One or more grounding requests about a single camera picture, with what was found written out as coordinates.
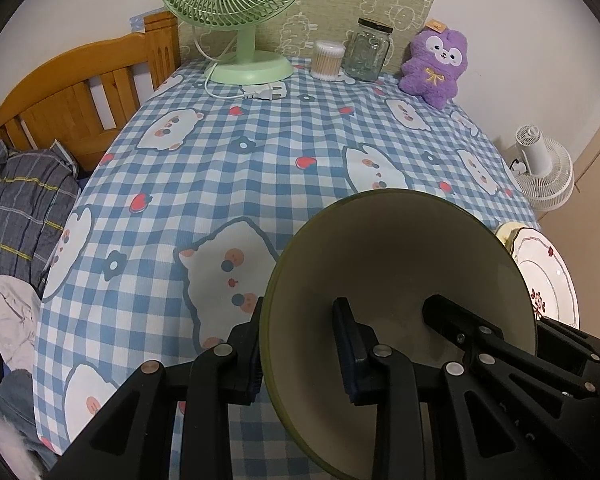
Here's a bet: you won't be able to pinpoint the green patterned board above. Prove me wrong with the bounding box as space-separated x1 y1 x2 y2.
179 0 437 77

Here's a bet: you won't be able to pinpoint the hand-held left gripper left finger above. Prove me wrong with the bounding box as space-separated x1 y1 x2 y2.
45 297 266 480

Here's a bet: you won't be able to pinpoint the white red-flower plate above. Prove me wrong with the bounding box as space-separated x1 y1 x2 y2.
510 227 580 330

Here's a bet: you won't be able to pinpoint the grey plaid bedding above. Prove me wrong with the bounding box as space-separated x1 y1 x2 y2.
0 139 81 291

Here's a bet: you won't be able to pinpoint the white fan power cable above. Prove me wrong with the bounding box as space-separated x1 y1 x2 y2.
203 25 288 102

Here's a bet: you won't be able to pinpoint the blue jeans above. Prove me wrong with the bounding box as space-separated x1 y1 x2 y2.
0 367 56 461

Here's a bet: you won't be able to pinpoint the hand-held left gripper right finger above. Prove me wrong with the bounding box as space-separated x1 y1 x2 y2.
332 297 536 480

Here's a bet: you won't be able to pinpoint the blue checked tablecloth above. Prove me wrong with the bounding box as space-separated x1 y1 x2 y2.
32 55 543 480

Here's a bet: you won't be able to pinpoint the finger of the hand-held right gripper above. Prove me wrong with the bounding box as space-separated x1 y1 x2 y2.
422 294 600 401
535 316 600 376

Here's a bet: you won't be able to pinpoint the wooden bed headboard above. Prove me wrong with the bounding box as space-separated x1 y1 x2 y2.
0 10 181 172

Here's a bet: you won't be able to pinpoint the cotton swab container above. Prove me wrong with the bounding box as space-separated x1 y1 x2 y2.
312 40 346 81

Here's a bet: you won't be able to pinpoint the white fluffy cloth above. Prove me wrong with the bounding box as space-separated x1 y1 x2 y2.
0 395 46 480

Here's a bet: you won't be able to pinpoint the glass jar with lid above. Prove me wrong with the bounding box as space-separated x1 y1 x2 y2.
341 17 395 82

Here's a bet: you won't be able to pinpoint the floral ceramic bowl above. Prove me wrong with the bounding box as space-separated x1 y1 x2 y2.
259 189 538 480

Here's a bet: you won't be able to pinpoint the purple plush bunny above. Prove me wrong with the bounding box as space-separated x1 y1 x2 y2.
399 29 468 110

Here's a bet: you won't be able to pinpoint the deep cream yellow-flower plate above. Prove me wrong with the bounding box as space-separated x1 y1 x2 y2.
495 221 523 248

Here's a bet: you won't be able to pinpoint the white standing fan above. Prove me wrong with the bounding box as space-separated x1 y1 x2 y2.
511 125 576 212

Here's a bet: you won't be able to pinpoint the pale crumpled cloth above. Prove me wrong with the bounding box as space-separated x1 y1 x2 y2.
0 275 41 368

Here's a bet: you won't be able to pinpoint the beige door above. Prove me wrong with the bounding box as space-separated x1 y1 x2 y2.
537 105 600 321

